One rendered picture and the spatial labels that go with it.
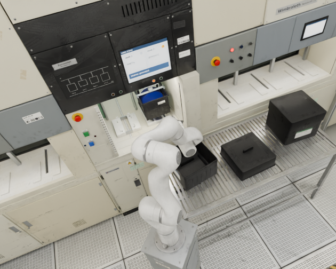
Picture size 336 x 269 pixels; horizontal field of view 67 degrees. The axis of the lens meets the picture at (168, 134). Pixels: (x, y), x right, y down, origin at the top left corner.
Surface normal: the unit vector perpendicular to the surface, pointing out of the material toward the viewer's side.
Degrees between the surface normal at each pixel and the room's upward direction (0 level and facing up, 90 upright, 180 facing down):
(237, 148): 0
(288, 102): 0
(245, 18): 90
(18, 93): 90
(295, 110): 0
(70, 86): 90
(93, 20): 90
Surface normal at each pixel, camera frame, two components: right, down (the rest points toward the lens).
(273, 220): -0.13, -0.68
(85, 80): 0.36, 0.65
